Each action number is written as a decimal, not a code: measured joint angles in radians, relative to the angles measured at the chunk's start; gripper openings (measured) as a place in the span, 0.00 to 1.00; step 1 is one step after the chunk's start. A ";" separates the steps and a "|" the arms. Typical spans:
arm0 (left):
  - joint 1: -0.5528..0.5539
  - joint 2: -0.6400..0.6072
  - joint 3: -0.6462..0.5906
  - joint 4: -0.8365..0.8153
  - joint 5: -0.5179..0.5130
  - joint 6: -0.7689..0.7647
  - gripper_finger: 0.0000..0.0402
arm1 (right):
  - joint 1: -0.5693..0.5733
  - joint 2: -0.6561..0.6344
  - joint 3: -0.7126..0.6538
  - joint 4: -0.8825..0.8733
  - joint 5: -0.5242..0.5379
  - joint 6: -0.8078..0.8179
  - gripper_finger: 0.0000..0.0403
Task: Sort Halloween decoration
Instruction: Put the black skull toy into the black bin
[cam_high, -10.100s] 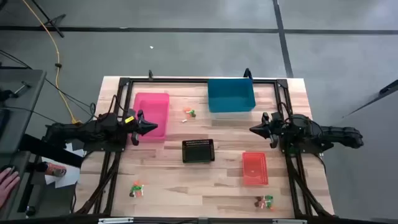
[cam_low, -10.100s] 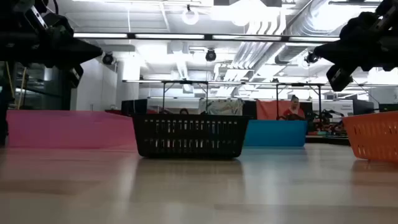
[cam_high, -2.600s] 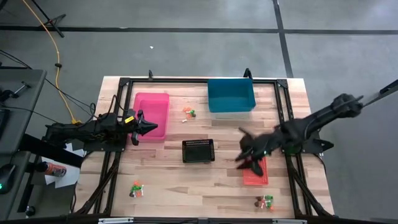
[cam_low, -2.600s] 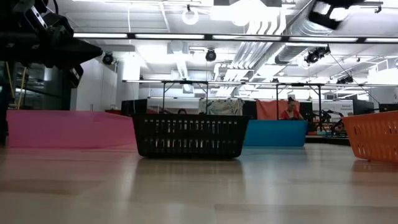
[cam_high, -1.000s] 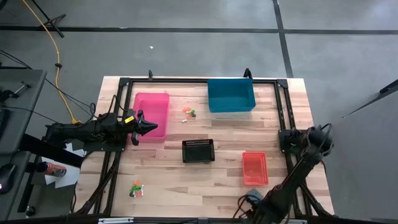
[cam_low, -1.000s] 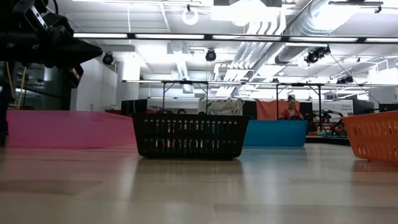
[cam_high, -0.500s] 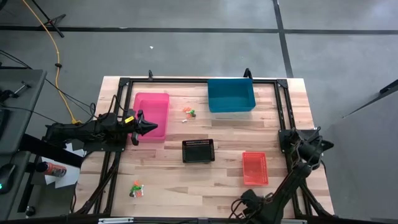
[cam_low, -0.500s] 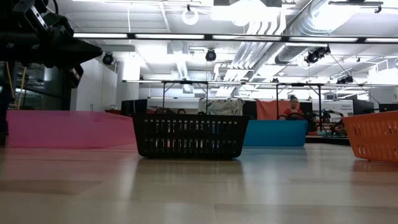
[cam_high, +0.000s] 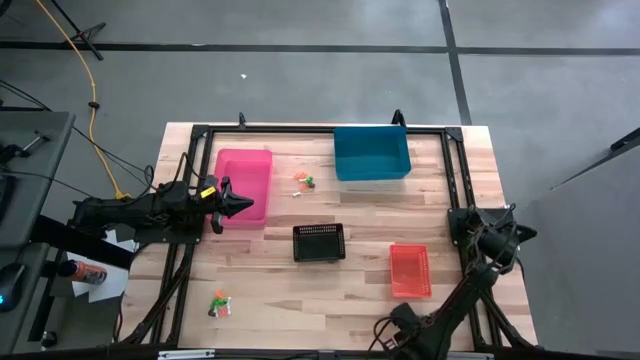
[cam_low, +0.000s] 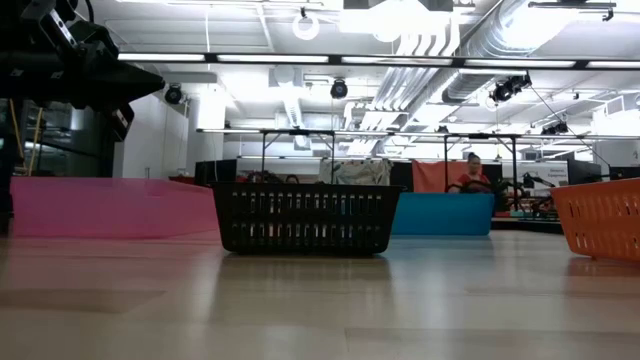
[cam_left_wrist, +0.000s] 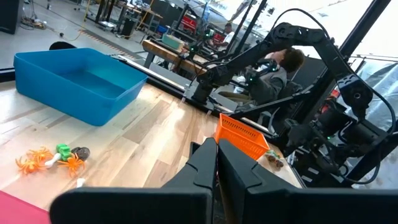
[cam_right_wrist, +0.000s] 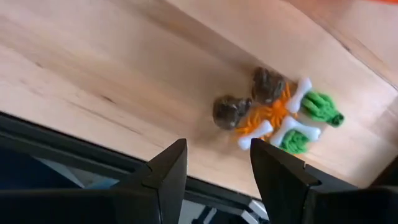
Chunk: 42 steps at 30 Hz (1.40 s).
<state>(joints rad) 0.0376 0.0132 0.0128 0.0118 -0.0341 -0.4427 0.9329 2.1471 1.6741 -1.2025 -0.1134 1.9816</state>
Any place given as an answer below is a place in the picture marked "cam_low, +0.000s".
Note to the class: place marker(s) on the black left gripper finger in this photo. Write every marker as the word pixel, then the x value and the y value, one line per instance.
pixel 130 84

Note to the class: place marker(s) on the orange slotted basket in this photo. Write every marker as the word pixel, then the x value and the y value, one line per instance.
pixel 600 191

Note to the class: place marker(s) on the neighbouring rig robot arm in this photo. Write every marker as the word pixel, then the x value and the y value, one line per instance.
pixel 529 181

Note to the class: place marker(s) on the black ceiling spot lamp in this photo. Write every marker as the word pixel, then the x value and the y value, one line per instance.
pixel 173 95
pixel 339 90

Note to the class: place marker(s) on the black monitor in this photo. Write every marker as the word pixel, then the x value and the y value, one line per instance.
pixel 625 173
pixel 582 172
pixel 215 172

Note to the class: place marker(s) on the pink plastic bin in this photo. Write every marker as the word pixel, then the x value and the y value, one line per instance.
pixel 100 210

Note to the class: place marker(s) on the person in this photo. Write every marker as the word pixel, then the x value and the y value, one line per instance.
pixel 472 180
pixel 292 179

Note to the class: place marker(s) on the black overhead light bar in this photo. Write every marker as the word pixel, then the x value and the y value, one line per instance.
pixel 335 59

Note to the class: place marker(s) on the black slotted basket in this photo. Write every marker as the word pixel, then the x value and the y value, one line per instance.
pixel 300 251

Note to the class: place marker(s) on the patterned hanging cloth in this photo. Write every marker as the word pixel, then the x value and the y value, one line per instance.
pixel 357 172

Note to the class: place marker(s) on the black partition panel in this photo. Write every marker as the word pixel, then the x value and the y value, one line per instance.
pixel 402 177

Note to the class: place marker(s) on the orange hanging cloth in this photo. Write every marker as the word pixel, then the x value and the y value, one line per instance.
pixel 430 176

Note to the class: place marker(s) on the blue plastic bin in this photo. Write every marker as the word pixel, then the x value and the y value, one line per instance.
pixel 440 215

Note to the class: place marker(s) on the small black ceiling lamps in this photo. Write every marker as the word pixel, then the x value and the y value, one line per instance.
pixel 555 129

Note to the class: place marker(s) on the white sign board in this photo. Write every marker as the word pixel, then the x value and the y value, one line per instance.
pixel 550 169

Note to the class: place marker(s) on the black frame stand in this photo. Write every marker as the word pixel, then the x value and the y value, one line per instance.
pixel 480 136
pixel 300 132

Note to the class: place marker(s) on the black ceiling camera cluster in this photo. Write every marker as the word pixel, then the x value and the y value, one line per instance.
pixel 510 89

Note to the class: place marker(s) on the silver ventilation duct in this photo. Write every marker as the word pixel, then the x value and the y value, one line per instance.
pixel 525 30

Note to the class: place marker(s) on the black metal table frame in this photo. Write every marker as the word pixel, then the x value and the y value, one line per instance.
pixel 525 226

